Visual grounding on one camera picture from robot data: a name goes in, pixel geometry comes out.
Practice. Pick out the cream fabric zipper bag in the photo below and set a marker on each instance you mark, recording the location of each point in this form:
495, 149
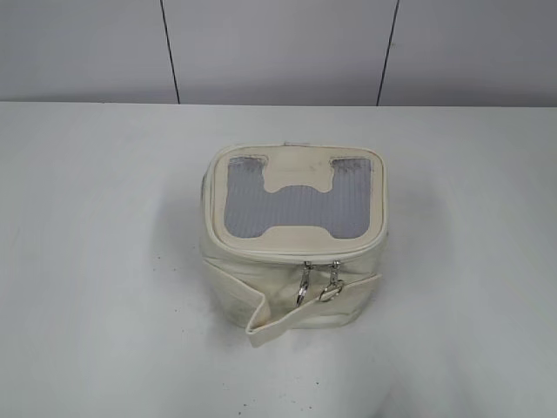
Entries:
266, 209

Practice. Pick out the metal ring zipper pull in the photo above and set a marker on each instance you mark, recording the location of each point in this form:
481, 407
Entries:
335, 285
304, 283

